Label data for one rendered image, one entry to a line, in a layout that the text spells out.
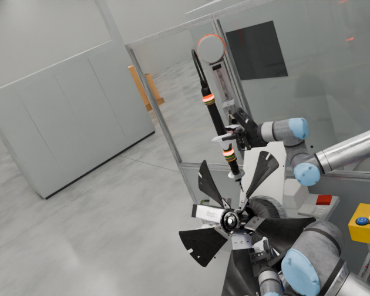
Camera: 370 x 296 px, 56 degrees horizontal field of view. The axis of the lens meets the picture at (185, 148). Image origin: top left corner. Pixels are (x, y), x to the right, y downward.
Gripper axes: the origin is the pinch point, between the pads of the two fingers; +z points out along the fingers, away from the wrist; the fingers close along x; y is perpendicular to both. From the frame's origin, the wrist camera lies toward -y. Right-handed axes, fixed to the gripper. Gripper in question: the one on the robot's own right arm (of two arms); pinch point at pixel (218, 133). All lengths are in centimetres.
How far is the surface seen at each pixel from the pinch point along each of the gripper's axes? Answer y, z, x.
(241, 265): 60, 5, -13
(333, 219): 101, -11, 70
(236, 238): 52, 8, -5
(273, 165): 24.0, -13.2, 11.7
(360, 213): 58, -40, 23
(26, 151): 68, 509, 177
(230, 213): 40.5, 8.7, -1.0
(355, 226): 59, -39, 15
